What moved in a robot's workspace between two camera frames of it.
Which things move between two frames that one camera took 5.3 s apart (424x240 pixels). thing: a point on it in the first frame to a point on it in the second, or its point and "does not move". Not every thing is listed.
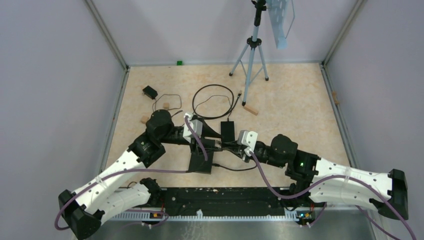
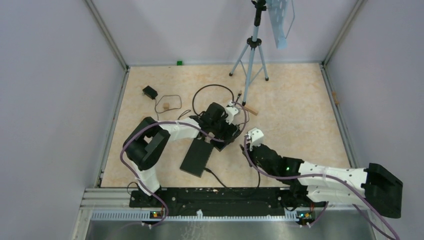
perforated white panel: x=277 y=9 does not move
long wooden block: x=251 y=109 does not move
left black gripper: x=207 y=131 to x=223 y=118
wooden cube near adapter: x=166 y=106 does not move
